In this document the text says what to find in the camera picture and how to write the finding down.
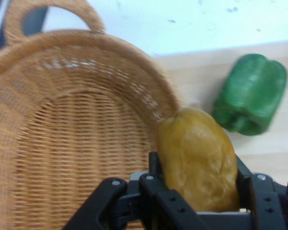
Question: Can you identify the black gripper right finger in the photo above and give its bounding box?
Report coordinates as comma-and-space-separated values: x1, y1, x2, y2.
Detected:
235, 155, 288, 230

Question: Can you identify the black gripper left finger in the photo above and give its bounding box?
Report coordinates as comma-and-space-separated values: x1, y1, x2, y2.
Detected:
62, 151, 200, 230

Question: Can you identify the yellow-brown potato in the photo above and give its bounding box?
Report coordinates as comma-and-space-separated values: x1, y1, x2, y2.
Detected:
157, 106, 241, 214

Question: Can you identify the wooden cutting board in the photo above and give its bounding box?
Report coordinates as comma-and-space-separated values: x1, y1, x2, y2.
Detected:
152, 41, 288, 190

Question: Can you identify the green bell pepper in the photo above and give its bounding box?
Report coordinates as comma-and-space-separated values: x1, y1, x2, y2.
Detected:
210, 53, 288, 137

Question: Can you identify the woven wicker basket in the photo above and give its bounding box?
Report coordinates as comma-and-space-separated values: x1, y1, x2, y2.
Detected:
0, 0, 184, 230

